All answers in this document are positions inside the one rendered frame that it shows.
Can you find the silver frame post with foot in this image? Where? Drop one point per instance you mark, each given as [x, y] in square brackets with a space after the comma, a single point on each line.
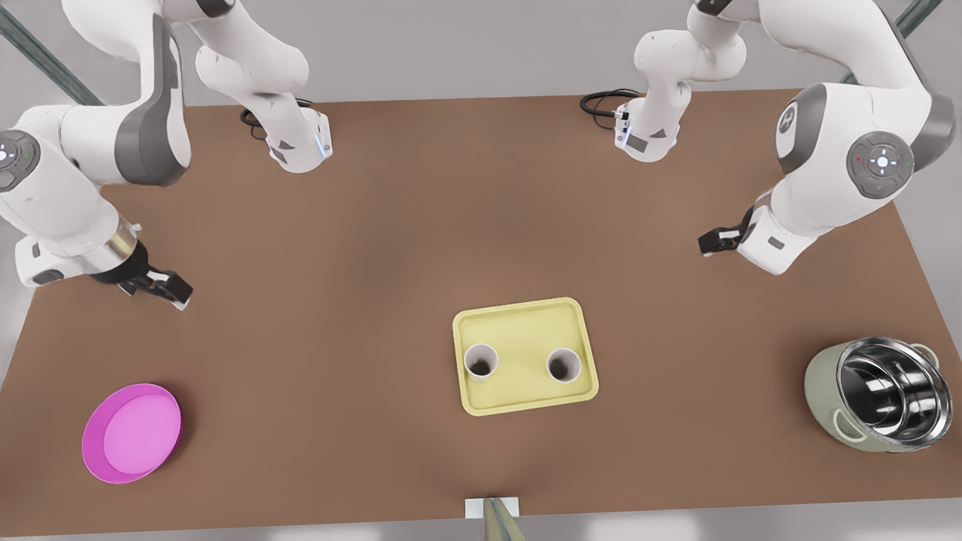
[497, 517]

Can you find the white IKEA cup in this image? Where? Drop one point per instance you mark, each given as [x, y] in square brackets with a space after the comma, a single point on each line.
[481, 362]
[563, 364]

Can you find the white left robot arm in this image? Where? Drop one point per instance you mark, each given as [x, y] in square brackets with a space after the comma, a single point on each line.
[842, 113]

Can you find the green pot with steel inside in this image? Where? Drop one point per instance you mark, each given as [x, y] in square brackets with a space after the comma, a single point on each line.
[827, 383]

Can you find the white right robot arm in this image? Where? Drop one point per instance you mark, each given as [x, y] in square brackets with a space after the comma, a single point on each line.
[90, 143]

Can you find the pale yellow tray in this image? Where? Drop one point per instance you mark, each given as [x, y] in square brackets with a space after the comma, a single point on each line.
[526, 330]

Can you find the pink round bowl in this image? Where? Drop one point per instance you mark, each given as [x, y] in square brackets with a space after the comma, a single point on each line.
[131, 434]

